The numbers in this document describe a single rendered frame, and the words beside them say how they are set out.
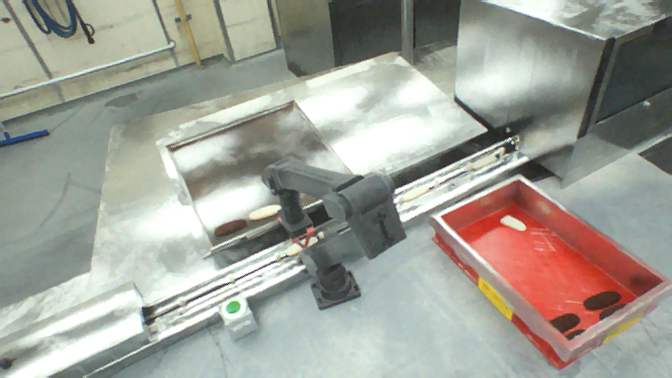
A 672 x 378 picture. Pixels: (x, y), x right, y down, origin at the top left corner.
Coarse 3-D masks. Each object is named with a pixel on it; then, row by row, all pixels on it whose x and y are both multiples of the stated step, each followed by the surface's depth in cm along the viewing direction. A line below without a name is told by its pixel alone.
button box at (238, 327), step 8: (240, 296) 109; (224, 304) 107; (248, 304) 107; (248, 312) 105; (224, 320) 104; (232, 320) 104; (240, 320) 104; (248, 320) 106; (232, 328) 105; (240, 328) 106; (248, 328) 108; (256, 328) 109; (232, 336) 106; (240, 336) 108
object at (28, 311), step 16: (656, 144) 152; (656, 160) 160; (64, 288) 128; (80, 288) 127; (16, 304) 125; (32, 304) 125; (48, 304) 124; (64, 304) 123; (0, 320) 121; (16, 320) 121; (32, 320) 120; (0, 336) 117
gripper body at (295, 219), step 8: (296, 208) 112; (280, 216) 118; (288, 216) 113; (296, 216) 114; (304, 216) 117; (288, 224) 115; (296, 224) 115; (304, 224) 114; (312, 224) 115; (296, 232) 114
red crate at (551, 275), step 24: (504, 216) 129; (528, 216) 128; (480, 240) 123; (504, 240) 122; (528, 240) 121; (552, 240) 120; (456, 264) 117; (504, 264) 116; (528, 264) 115; (552, 264) 114; (576, 264) 113; (528, 288) 109; (552, 288) 109; (576, 288) 108; (600, 288) 107; (624, 288) 106; (552, 312) 104; (576, 312) 103; (648, 312) 100; (528, 336) 99; (552, 360) 94; (576, 360) 94
